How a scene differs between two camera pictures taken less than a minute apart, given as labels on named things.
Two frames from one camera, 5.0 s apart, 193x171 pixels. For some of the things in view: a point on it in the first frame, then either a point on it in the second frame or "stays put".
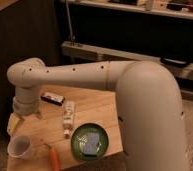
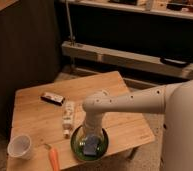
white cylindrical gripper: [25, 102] → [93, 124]
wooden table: [50, 130] stays put
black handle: [174, 62] stays put
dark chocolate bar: [55, 98] stays put
